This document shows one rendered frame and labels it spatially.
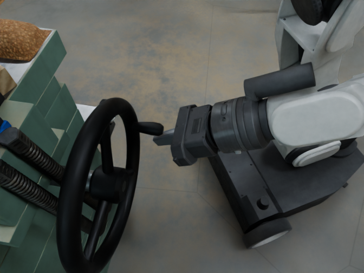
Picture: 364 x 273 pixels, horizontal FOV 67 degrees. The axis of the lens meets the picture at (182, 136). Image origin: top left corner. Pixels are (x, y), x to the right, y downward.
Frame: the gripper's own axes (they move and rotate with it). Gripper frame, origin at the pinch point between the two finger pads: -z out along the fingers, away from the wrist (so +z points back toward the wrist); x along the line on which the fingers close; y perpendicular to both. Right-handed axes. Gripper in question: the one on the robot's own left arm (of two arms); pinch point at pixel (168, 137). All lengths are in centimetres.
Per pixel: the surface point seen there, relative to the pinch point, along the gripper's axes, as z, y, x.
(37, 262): -32.3, -5.6, -23.3
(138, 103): -71, -51, 72
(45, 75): -18.9, 17.9, 6.1
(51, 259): -34.9, -10.5, -21.7
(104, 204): -5.6, 4.7, -15.1
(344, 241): 22, -105, 12
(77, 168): 1.3, 16.2, -15.6
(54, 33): -16.9, 21.4, 13.8
